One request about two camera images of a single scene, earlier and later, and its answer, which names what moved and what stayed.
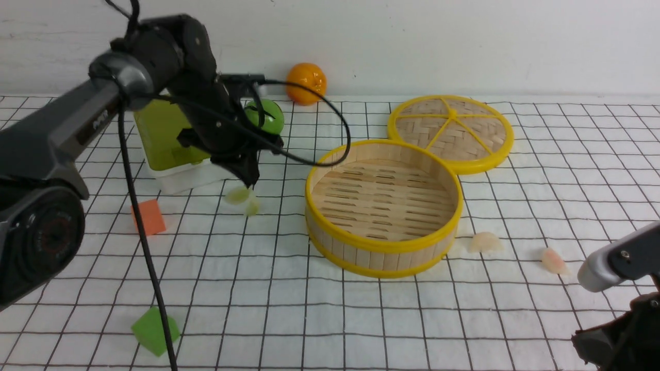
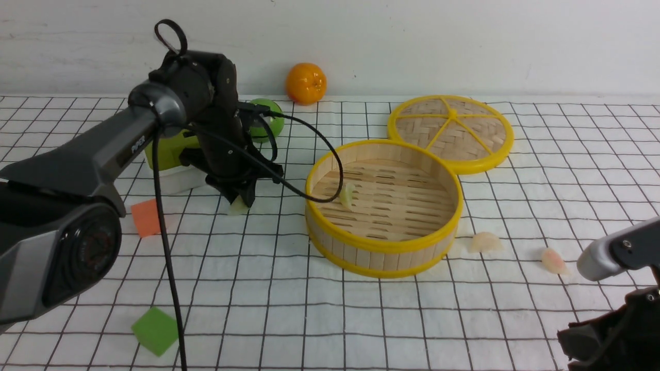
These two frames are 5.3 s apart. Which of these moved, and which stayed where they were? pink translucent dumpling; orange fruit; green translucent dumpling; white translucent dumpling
Moved: green translucent dumpling
Stayed: orange fruit; white translucent dumpling; pink translucent dumpling
